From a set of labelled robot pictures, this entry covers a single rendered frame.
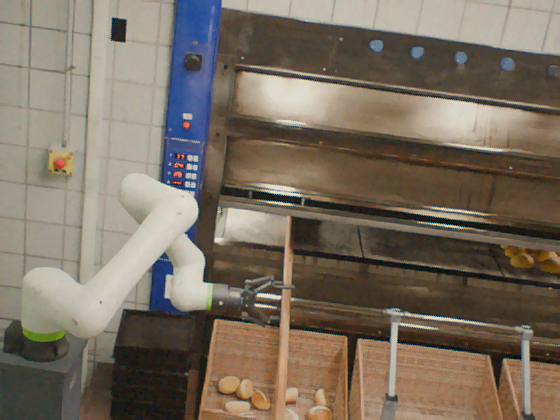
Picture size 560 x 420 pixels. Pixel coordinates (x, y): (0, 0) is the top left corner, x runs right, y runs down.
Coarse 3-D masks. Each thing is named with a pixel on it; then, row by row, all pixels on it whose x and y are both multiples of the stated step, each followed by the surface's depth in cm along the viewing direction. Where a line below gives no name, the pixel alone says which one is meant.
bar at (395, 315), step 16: (304, 304) 305; (320, 304) 305; (336, 304) 305; (352, 304) 306; (400, 320) 306; (416, 320) 306; (432, 320) 306; (448, 320) 306; (464, 320) 307; (528, 336) 307; (528, 352) 306; (528, 368) 303; (528, 384) 301; (384, 400) 297; (528, 400) 298; (384, 416) 295; (528, 416) 295
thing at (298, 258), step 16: (224, 240) 341; (256, 256) 339; (272, 256) 339; (304, 256) 339; (320, 256) 340; (336, 256) 342; (352, 256) 344; (368, 272) 341; (384, 272) 341; (400, 272) 340; (416, 272) 340; (432, 272) 340; (448, 272) 342; (464, 272) 344; (496, 288) 342; (512, 288) 342; (528, 288) 342; (544, 288) 342
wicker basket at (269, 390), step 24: (216, 336) 348; (240, 336) 348; (264, 336) 348; (312, 336) 348; (336, 336) 348; (216, 360) 349; (240, 360) 350; (288, 360) 350; (312, 360) 350; (336, 360) 350; (216, 384) 350; (264, 384) 351; (288, 384) 352; (312, 384) 351; (336, 384) 351; (216, 408) 336; (288, 408) 342; (336, 408) 344
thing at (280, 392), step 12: (288, 216) 367; (288, 228) 354; (288, 240) 343; (288, 252) 332; (288, 264) 322; (288, 276) 312; (288, 300) 296; (288, 312) 288; (288, 324) 281; (288, 336) 275; (276, 384) 249; (276, 396) 242; (276, 408) 237
